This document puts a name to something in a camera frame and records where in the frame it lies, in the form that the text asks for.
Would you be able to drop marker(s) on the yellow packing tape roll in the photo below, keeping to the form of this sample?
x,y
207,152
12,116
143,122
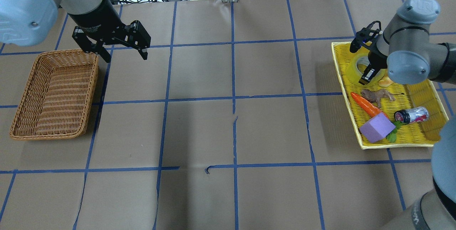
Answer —
x,y
359,67

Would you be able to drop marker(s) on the brown toy animal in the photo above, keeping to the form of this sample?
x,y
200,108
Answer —
x,y
377,96

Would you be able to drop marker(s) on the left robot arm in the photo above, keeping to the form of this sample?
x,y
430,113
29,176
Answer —
x,y
28,22

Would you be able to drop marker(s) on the toy croissant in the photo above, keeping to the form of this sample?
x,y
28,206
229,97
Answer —
x,y
385,82

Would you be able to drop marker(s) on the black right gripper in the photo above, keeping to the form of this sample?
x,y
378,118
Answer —
x,y
375,59

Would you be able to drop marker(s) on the silver drink can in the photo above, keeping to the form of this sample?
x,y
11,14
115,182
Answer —
x,y
413,115

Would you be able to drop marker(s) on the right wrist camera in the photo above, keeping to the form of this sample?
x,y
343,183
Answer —
x,y
366,37

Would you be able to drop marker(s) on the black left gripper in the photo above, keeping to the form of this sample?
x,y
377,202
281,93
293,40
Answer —
x,y
93,15

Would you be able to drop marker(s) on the purple foam cube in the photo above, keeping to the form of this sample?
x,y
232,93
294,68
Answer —
x,y
377,128

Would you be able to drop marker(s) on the brown wicker basket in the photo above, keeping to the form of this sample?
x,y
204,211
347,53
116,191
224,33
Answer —
x,y
58,96

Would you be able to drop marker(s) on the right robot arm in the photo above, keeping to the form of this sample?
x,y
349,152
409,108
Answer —
x,y
403,48

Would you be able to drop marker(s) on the orange toy carrot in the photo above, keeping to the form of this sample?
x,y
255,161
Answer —
x,y
367,106

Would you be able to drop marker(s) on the yellow plastic tray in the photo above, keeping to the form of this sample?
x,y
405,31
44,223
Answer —
x,y
422,134

